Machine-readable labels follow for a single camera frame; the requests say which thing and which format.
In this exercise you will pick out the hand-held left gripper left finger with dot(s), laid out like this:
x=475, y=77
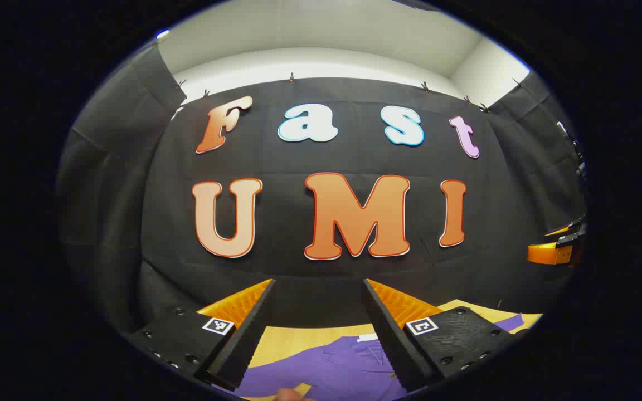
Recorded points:
x=248, y=345

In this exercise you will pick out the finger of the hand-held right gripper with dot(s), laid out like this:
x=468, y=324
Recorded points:
x=572, y=231
x=546, y=253

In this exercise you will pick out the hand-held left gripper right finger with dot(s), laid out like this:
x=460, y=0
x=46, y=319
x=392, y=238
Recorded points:
x=390, y=340

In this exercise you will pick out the purple knitted cardigan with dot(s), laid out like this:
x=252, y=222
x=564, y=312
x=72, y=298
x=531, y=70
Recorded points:
x=332, y=367

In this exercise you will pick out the plain black side cloth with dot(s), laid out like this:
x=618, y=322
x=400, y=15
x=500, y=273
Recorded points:
x=538, y=167
x=109, y=195

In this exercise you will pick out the black stand pole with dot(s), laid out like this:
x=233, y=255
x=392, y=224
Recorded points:
x=576, y=150

